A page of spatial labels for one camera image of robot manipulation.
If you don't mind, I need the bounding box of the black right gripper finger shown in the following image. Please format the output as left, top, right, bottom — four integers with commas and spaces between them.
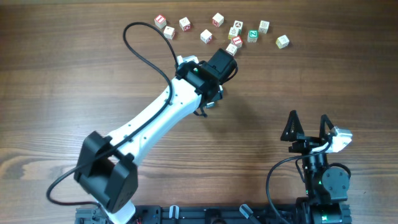
319, 114, 334, 139
280, 110, 305, 142

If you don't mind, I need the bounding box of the red A wooden block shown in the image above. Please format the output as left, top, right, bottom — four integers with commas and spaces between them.
226, 44, 238, 56

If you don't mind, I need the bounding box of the red U snail block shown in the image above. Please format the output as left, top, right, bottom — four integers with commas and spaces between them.
200, 29, 213, 44

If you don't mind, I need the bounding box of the blue side wooden block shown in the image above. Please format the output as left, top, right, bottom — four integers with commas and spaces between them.
206, 101, 216, 109

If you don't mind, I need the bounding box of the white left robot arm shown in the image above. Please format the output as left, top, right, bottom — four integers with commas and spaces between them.
74, 49, 238, 223

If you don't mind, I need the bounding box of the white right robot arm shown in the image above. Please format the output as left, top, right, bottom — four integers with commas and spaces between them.
280, 110, 353, 223

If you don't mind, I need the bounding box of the red I block middle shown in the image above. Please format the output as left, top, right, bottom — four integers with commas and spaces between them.
231, 36, 243, 48

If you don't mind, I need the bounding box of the red i block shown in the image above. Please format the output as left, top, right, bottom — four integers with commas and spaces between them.
154, 14, 167, 29
231, 36, 243, 48

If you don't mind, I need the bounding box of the yellow side wooden block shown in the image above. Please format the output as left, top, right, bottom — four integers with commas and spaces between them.
228, 27, 240, 40

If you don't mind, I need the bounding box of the panda top wooden block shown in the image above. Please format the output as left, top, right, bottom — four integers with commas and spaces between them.
233, 21, 243, 34

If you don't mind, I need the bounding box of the green Z top block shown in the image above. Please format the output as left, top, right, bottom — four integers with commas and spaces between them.
248, 30, 259, 42

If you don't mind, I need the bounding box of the red M side block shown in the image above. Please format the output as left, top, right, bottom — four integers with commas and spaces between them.
212, 12, 224, 27

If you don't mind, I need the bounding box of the red O side block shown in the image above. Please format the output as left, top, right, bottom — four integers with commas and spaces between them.
179, 17, 192, 32

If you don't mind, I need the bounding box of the yellow edge far block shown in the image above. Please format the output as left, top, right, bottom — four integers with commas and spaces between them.
258, 21, 270, 34

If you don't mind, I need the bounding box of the number 2 wooden block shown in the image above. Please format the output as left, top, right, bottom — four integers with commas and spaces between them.
164, 26, 175, 40

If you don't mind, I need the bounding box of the yellow C wooden block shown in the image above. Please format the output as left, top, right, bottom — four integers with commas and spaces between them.
275, 35, 290, 49

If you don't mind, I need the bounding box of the red I top block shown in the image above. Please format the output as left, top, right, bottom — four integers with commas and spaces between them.
154, 14, 167, 29

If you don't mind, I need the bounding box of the black right camera cable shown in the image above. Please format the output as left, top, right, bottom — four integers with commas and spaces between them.
265, 141, 333, 224

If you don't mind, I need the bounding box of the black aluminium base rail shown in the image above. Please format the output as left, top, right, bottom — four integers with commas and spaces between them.
74, 203, 352, 224

